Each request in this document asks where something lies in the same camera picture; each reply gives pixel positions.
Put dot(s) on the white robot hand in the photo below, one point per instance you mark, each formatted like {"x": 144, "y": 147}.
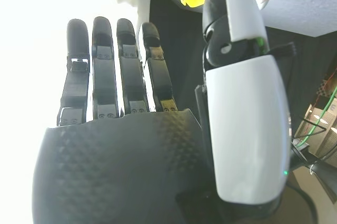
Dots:
{"x": 245, "y": 118}

